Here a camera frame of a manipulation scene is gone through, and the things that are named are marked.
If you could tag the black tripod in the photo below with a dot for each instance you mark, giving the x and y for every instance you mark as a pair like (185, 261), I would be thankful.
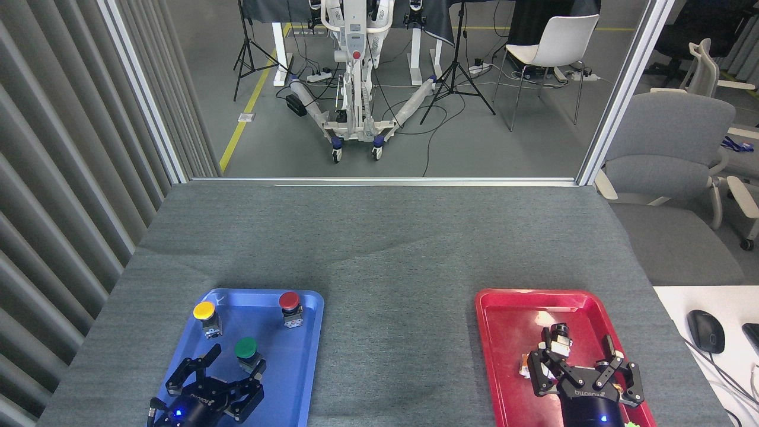
(455, 77)
(248, 53)

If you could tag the metal floor plate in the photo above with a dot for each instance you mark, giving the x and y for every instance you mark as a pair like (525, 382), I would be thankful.
(246, 117)

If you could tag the black keyboard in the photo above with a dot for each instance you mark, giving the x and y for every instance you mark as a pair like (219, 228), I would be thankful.
(753, 338)

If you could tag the white stand on wheels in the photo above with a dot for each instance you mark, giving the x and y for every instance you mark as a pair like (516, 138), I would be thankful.
(356, 59)

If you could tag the silver post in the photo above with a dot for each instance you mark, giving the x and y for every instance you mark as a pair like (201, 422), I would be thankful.
(142, 89)
(622, 95)

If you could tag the black power brick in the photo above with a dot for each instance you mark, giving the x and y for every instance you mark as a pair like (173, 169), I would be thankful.
(296, 105)

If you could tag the white table leg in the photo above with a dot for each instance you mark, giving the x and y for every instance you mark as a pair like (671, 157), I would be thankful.
(418, 56)
(280, 53)

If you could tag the yellow push button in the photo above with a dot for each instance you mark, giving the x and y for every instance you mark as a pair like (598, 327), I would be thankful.
(204, 310)

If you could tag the white shell chair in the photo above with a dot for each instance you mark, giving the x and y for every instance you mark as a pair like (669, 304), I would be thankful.
(563, 41)

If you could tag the green push button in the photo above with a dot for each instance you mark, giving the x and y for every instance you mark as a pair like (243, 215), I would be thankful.
(245, 347)

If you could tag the black computer mouse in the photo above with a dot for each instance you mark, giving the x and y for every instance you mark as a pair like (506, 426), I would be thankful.
(705, 332)

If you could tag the black table cloth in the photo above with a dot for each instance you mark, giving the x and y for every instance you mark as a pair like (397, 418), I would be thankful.
(439, 21)

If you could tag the white desk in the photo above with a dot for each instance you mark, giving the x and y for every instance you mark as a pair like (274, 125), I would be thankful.
(682, 308)

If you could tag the office chair with white armrest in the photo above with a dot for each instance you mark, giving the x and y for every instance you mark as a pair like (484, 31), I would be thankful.
(744, 201)

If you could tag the black knob switch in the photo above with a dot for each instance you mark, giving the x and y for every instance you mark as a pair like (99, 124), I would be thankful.
(560, 335)

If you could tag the blue plastic tray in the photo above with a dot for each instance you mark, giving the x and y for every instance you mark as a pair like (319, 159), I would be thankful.
(284, 379)

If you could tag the red push button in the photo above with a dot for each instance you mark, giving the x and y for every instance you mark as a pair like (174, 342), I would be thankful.
(289, 300)

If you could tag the grey felt table cloth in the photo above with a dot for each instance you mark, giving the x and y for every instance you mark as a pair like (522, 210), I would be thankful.
(385, 255)

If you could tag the grey office chair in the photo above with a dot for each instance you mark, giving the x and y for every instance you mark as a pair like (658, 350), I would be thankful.
(670, 136)

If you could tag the red plastic tray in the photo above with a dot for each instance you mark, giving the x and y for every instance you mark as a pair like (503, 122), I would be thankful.
(510, 344)

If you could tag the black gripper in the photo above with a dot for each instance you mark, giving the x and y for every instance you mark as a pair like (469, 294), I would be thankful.
(195, 406)
(593, 406)

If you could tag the silver frame rail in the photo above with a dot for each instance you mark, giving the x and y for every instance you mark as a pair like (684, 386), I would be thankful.
(385, 181)

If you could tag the white power strip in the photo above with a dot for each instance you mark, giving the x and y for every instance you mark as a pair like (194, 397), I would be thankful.
(318, 76)
(479, 68)
(584, 75)

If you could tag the white and orange switch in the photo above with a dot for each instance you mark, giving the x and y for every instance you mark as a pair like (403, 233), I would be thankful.
(525, 366)

